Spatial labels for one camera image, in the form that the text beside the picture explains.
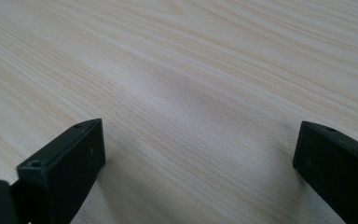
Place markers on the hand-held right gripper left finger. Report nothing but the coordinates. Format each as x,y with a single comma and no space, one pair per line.
65,168

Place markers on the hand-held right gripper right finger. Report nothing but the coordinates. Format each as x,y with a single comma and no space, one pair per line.
338,168

